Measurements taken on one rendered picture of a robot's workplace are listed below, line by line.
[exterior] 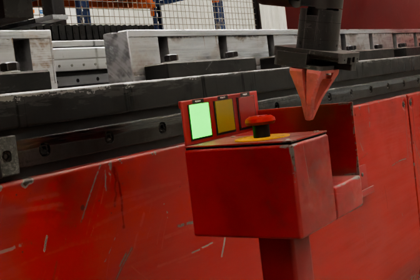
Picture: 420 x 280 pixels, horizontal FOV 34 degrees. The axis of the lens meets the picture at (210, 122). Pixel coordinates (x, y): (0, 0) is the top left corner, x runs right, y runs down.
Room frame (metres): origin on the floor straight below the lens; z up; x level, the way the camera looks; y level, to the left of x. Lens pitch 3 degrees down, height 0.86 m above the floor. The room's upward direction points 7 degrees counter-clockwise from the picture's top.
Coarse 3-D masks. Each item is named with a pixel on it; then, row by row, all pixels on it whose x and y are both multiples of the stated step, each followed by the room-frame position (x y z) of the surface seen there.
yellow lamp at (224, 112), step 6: (216, 102) 0.97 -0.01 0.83; (222, 102) 0.98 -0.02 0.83; (228, 102) 0.99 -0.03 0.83; (216, 108) 0.97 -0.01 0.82; (222, 108) 0.98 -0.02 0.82; (228, 108) 0.99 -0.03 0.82; (216, 114) 0.97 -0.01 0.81; (222, 114) 0.98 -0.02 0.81; (228, 114) 0.99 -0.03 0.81; (222, 120) 0.98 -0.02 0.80; (228, 120) 0.99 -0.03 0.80; (222, 126) 0.98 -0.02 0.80; (228, 126) 0.99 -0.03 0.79; (234, 126) 1.00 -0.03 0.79
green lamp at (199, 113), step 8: (192, 104) 0.92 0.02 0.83; (200, 104) 0.93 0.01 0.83; (208, 104) 0.95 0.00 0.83; (192, 112) 0.92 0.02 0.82; (200, 112) 0.93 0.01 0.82; (208, 112) 0.95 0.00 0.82; (192, 120) 0.92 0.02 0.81; (200, 120) 0.93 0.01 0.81; (208, 120) 0.95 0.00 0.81; (192, 128) 0.92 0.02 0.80; (200, 128) 0.93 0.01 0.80; (208, 128) 0.95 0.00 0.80; (192, 136) 0.91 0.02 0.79; (200, 136) 0.93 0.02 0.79
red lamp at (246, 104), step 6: (246, 96) 1.04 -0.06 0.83; (252, 96) 1.05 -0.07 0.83; (240, 102) 1.02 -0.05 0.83; (246, 102) 1.04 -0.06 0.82; (252, 102) 1.05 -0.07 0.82; (240, 108) 1.02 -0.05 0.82; (246, 108) 1.03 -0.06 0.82; (252, 108) 1.05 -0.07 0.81; (240, 114) 1.02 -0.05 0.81; (246, 114) 1.03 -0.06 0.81; (252, 114) 1.05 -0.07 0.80; (240, 120) 1.02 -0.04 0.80; (246, 126) 1.03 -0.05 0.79
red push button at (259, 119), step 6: (270, 114) 0.90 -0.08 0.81; (246, 120) 0.89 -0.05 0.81; (252, 120) 0.88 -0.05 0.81; (258, 120) 0.88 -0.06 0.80; (264, 120) 0.88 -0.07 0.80; (270, 120) 0.88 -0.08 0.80; (252, 126) 0.90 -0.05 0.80; (258, 126) 0.89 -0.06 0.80; (264, 126) 0.89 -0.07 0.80; (258, 132) 0.89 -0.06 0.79; (264, 132) 0.89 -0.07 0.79
